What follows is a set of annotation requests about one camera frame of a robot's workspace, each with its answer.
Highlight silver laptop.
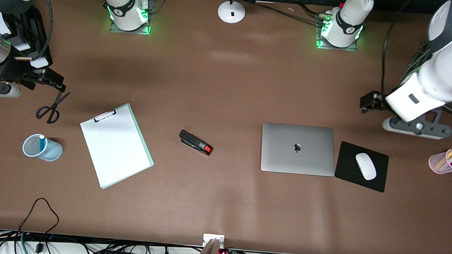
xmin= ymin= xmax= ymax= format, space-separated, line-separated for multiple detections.
xmin=260 ymin=122 xmax=338 ymax=177

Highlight black desk file rack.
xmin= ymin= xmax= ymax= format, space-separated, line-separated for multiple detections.
xmin=0 ymin=3 xmax=58 ymax=87

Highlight black mesh desk organizer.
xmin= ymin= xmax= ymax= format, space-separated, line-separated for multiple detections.
xmin=398 ymin=40 xmax=452 ymax=114

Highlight white computer mouse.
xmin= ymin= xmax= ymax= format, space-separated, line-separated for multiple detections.
xmin=354 ymin=152 xmax=379 ymax=181

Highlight black mouse pad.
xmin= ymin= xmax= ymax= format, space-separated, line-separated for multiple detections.
xmin=333 ymin=140 xmax=391 ymax=193

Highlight blue mesh pen cup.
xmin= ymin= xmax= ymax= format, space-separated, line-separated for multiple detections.
xmin=22 ymin=133 xmax=64 ymax=163

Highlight yellow pen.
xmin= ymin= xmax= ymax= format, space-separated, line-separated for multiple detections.
xmin=434 ymin=150 xmax=452 ymax=172

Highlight pink mesh pen cup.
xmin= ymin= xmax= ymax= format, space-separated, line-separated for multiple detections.
xmin=428 ymin=147 xmax=452 ymax=175

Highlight white paper sheet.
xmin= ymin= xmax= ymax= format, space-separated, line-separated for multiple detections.
xmin=76 ymin=103 xmax=154 ymax=191

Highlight green clipboard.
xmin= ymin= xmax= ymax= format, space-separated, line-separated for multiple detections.
xmin=76 ymin=100 xmax=158 ymax=192

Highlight black stapler red tip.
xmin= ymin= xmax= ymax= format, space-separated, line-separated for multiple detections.
xmin=178 ymin=129 xmax=214 ymax=157

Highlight white round stand base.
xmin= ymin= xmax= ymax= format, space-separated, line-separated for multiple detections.
xmin=217 ymin=0 xmax=247 ymax=25

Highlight black handled scissors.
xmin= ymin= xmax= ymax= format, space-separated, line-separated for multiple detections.
xmin=36 ymin=90 xmax=71 ymax=125

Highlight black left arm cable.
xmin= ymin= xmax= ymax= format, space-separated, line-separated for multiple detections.
xmin=380 ymin=0 xmax=416 ymax=98

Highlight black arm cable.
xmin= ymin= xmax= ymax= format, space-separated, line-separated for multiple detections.
xmin=23 ymin=0 xmax=55 ymax=61
xmin=380 ymin=0 xmax=416 ymax=98

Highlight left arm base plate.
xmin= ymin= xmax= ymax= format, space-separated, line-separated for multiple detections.
xmin=315 ymin=11 xmax=361 ymax=53

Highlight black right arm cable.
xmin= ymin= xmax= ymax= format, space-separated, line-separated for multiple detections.
xmin=23 ymin=0 xmax=55 ymax=61

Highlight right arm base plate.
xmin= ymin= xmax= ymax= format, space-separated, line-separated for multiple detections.
xmin=109 ymin=0 xmax=153 ymax=36

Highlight black base cable bundle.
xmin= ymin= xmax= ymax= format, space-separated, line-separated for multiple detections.
xmin=252 ymin=0 xmax=333 ymax=26

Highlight black looped table cable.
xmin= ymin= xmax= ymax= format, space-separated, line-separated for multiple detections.
xmin=18 ymin=196 xmax=61 ymax=237

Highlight green cable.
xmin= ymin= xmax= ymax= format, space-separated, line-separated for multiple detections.
xmin=20 ymin=234 xmax=32 ymax=254

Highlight white table edge bracket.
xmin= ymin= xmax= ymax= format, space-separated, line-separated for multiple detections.
xmin=202 ymin=234 xmax=225 ymax=249

